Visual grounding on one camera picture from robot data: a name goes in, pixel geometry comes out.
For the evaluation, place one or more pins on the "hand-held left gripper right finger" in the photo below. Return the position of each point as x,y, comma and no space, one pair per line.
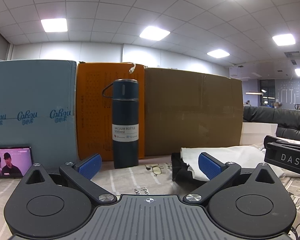
210,165

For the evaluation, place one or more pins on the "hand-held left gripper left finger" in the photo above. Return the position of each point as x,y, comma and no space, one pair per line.
90,166

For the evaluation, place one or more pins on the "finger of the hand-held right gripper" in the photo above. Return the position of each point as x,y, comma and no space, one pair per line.
285,142

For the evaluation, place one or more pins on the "dark leather garment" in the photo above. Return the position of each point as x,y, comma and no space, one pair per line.
179,167

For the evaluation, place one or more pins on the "white cloth garment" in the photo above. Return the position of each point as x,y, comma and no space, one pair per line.
240,155

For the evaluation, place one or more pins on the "black leather headboard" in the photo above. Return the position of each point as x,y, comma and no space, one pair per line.
290,120

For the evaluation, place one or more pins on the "white flat box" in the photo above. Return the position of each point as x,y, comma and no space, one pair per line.
258,132

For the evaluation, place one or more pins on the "dark blue vacuum bottle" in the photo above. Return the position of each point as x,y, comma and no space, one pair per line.
125,150

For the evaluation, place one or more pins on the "orange cardboard box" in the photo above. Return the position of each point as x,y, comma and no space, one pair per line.
95,110

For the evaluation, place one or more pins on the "brown cardboard box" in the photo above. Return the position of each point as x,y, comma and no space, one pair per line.
190,110

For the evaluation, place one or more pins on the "square ceiling light panel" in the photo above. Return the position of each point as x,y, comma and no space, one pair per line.
155,33
218,53
298,72
53,25
283,39

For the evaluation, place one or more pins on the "smartphone with lit screen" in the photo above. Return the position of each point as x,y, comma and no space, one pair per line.
10,162

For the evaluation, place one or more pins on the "blue printed cardboard box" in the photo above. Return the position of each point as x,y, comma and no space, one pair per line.
32,92

